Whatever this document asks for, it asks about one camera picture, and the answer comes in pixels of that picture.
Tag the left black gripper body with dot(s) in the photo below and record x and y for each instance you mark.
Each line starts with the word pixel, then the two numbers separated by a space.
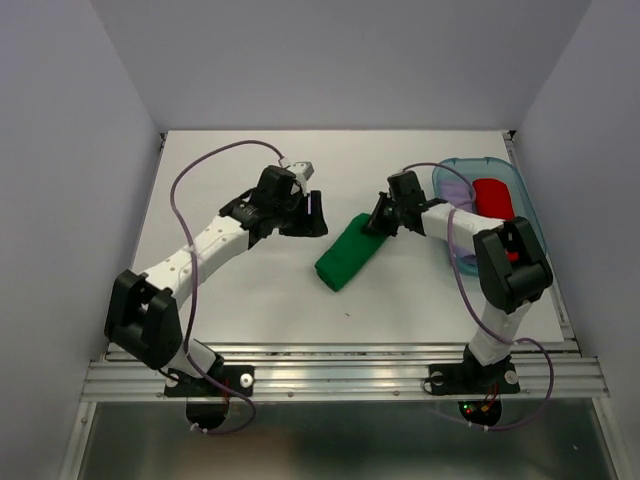
pixel 294 219

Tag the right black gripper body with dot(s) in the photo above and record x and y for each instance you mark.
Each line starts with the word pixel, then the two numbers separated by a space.
pixel 386 216

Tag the green t shirt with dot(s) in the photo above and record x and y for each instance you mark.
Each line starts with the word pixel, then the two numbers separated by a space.
pixel 350 252

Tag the translucent blue plastic bin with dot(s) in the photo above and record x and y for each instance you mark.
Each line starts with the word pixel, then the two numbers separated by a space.
pixel 491 167

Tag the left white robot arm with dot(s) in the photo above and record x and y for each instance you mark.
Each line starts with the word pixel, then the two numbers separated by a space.
pixel 143 314

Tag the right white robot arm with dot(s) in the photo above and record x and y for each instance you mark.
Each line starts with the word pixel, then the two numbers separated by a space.
pixel 513 274

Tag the lavender t shirt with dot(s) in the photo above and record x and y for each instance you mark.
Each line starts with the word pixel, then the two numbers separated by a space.
pixel 457 193

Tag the red t shirt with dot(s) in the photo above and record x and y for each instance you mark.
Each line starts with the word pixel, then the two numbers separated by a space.
pixel 493 199

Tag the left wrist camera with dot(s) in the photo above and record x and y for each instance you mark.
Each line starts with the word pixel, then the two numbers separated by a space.
pixel 303 169

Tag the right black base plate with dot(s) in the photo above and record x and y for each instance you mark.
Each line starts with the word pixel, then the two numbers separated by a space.
pixel 465 380

